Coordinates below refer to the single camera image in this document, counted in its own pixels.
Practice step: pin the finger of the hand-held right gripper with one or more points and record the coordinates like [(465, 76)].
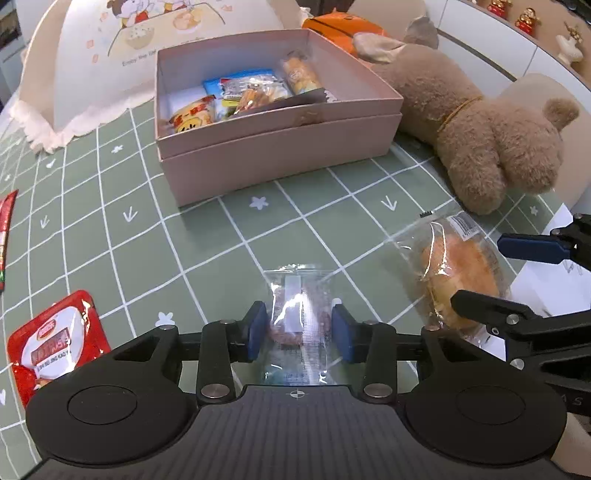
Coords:
[(531, 247), (489, 309)]

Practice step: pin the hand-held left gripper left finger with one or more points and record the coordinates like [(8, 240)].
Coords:
[(256, 330)]

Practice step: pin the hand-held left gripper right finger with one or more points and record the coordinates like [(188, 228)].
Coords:
[(344, 334)]

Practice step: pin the clear brown snack packet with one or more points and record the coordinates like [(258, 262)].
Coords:
[(300, 300)]

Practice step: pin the clear bread packet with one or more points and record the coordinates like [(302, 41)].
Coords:
[(461, 263)]

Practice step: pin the pink cardboard box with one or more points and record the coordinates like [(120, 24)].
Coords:
[(277, 157)]

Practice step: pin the yellow rice cracker packet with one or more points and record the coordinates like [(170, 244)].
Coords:
[(191, 117)]

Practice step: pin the small orange snack packet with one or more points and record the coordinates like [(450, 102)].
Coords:
[(254, 94)]

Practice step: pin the person's right forearm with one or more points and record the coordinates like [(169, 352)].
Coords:
[(575, 441)]

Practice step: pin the white paper sheet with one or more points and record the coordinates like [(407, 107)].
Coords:
[(542, 286)]

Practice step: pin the beige chair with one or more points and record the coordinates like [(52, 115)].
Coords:
[(572, 152), (392, 11)]

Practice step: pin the green checked tablecloth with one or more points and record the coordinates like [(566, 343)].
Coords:
[(184, 240)]

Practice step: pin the brown plush toy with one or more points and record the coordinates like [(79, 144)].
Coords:
[(461, 129)]

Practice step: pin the red chicken leg packet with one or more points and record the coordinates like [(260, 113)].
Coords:
[(51, 332)]

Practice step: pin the white figurine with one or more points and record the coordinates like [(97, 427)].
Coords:
[(570, 44)]

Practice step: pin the white cabinet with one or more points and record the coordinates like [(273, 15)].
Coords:
[(485, 41)]

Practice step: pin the red figurine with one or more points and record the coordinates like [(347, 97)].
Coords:
[(498, 7), (526, 21)]

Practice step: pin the blue snack packet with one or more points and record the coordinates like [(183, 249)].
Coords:
[(213, 86)]

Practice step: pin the small yellow snack packet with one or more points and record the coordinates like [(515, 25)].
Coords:
[(300, 74)]

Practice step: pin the red sausage packet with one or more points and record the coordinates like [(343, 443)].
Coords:
[(5, 240)]

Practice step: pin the orange plush toy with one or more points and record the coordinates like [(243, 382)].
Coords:
[(341, 27)]

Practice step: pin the printed mesh food cover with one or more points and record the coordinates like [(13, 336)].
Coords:
[(92, 69)]

